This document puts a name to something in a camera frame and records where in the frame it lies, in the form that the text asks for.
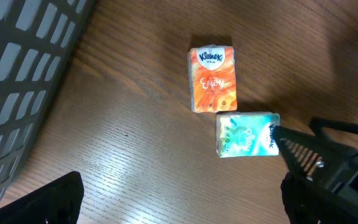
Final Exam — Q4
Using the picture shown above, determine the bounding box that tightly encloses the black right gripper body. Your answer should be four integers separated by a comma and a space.
318, 153, 358, 208

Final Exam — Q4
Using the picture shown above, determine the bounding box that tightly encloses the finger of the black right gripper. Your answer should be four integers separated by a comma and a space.
308, 117, 358, 139
273, 126, 357, 180

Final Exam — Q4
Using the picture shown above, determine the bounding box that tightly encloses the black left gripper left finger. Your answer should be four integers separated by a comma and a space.
0, 171, 84, 224

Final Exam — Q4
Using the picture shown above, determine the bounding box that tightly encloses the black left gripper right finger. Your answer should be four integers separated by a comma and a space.
280, 172, 358, 224

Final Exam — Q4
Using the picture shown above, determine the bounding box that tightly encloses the small teal tissue pack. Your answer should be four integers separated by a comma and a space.
216, 111, 280, 158

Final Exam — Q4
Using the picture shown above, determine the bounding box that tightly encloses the small orange tissue pack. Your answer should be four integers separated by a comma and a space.
188, 45, 237, 113

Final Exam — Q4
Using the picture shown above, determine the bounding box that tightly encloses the grey plastic mesh basket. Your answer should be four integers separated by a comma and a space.
0, 0, 95, 201

